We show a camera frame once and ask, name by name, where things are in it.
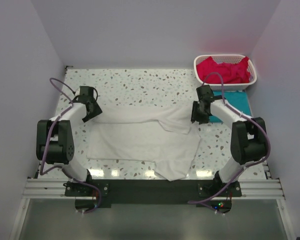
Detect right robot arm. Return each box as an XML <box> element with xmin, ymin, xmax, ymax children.
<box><xmin>191</xmin><ymin>85</ymin><xmax>270</xmax><ymax>197</ymax></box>

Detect white plastic laundry basket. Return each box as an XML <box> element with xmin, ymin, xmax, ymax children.
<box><xmin>193</xmin><ymin>54</ymin><xmax>257</xmax><ymax>91</ymax></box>

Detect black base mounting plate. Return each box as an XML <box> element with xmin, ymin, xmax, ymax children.
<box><xmin>64</xmin><ymin>178</ymin><xmax>242</xmax><ymax>213</ymax></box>

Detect white t shirt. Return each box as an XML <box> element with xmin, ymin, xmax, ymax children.
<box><xmin>86</xmin><ymin>102</ymin><xmax>201</xmax><ymax>182</ymax></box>

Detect folded teal t shirt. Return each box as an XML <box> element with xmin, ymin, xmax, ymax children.
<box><xmin>209</xmin><ymin>91</ymin><xmax>252</xmax><ymax>123</ymax></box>

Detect aluminium frame rail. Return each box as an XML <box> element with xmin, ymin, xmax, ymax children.
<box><xmin>21</xmin><ymin>159</ymin><xmax>287</xmax><ymax>201</ymax></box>

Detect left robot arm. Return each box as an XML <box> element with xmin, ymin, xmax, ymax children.
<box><xmin>36</xmin><ymin>86</ymin><xmax>103</xmax><ymax>196</ymax></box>

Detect red t shirt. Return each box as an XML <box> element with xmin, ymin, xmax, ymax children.
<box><xmin>196</xmin><ymin>56</ymin><xmax>251</xmax><ymax>84</ymax></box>

